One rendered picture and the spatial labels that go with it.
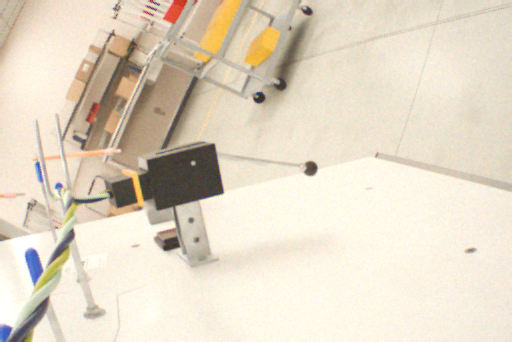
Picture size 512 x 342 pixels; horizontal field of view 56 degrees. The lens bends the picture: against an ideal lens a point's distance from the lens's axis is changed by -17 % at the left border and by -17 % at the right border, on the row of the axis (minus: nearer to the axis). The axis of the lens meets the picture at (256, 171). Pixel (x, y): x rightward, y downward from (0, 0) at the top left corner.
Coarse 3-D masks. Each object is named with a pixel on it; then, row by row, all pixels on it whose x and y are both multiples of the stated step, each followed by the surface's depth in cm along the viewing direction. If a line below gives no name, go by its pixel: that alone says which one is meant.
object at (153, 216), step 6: (144, 204) 64; (144, 210) 65; (150, 210) 60; (156, 210) 60; (162, 210) 60; (168, 210) 61; (150, 216) 60; (156, 216) 60; (162, 216) 61; (168, 216) 61; (150, 222) 60; (156, 222) 60
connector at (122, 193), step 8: (120, 176) 44; (128, 176) 43; (144, 176) 43; (112, 184) 41; (120, 184) 42; (128, 184) 42; (144, 184) 43; (112, 192) 42; (120, 192) 42; (128, 192) 42; (144, 192) 43; (112, 200) 43; (120, 200) 42; (128, 200) 42; (136, 200) 42; (144, 200) 43
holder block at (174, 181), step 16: (192, 144) 46; (208, 144) 44; (144, 160) 43; (160, 160) 43; (176, 160) 43; (192, 160) 43; (208, 160) 44; (160, 176) 43; (176, 176) 43; (192, 176) 44; (208, 176) 44; (160, 192) 43; (176, 192) 43; (192, 192) 44; (208, 192) 44; (160, 208) 43
